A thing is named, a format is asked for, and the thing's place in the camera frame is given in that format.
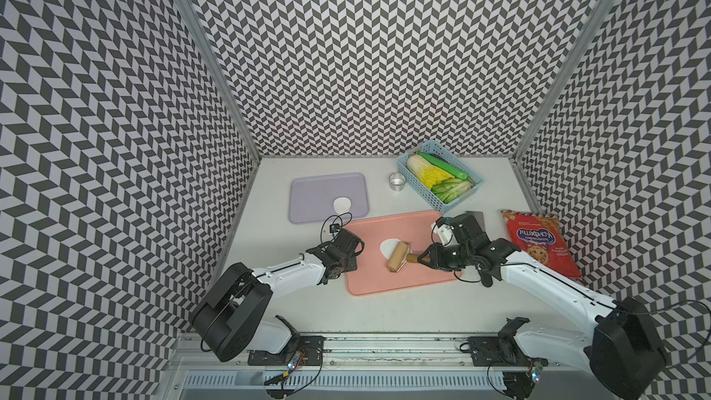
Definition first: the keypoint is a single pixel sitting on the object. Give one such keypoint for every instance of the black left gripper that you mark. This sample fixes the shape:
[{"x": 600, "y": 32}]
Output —
[{"x": 353, "y": 263}]

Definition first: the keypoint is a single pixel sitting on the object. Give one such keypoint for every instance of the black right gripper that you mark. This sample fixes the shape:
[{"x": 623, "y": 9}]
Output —
[{"x": 436, "y": 260}]

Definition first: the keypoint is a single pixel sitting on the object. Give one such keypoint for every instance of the wooden rolling pin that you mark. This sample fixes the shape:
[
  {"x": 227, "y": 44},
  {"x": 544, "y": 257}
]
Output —
[{"x": 402, "y": 255}]

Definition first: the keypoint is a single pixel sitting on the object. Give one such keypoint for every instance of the white dough piece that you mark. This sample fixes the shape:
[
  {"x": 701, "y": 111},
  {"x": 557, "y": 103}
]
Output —
[{"x": 388, "y": 246}]

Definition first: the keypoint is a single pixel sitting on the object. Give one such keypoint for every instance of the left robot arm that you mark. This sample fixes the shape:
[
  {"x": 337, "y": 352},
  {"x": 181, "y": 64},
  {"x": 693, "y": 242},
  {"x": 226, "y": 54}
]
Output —
[{"x": 230, "y": 318}]

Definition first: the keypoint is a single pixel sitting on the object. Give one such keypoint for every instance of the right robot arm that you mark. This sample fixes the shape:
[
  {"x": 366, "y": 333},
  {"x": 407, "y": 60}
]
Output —
[{"x": 615, "y": 341}]

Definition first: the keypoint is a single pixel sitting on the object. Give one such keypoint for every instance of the stack of white dumpling wrappers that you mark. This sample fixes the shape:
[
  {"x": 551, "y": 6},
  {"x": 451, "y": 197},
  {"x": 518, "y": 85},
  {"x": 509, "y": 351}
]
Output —
[{"x": 342, "y": 205}]

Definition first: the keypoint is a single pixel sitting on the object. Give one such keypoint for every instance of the metal rectangular dough scraper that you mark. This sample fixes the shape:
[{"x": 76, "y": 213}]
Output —
[{"x": 479, "y": 217}]

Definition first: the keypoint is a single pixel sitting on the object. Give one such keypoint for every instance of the pink cutting board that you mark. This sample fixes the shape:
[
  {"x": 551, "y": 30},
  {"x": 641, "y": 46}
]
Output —
[{"x": 372, "y": 276}]

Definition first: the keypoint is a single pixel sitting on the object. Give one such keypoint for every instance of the purple plastic tray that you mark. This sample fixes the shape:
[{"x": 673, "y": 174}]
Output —
[{"x": 311, "y": 198}]

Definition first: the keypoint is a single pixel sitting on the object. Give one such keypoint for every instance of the green lettuce leaves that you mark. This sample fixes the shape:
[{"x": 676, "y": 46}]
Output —
[{"x": 450, "y": 190}]

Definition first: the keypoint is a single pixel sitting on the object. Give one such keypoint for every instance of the light blue perforated plastic basket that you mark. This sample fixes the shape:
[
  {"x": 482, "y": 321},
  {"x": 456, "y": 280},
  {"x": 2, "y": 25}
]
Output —
[{"x": 436, "y": 149}]

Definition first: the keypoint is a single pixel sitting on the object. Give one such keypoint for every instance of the yellow napa cabbage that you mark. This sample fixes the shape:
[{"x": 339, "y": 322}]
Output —
[{"x": 428, "y": 174}]

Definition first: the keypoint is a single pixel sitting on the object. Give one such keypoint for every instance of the red snack bag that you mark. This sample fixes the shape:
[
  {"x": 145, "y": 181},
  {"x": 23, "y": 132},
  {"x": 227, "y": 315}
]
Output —
[{"x": 541, "y": 237}]

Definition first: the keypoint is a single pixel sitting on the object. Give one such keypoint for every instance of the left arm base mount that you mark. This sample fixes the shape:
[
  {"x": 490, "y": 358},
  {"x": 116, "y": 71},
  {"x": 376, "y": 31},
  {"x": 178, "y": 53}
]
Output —
[{"x": 277, "y": 343}]

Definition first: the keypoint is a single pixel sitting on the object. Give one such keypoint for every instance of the metal base rail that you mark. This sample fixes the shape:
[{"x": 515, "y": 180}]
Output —
[{"x": 373, "y": 365}]

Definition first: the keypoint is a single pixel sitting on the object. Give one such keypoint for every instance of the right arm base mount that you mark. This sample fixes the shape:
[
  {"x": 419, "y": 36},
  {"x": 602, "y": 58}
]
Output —
[{"x": 500, "y": 350}]

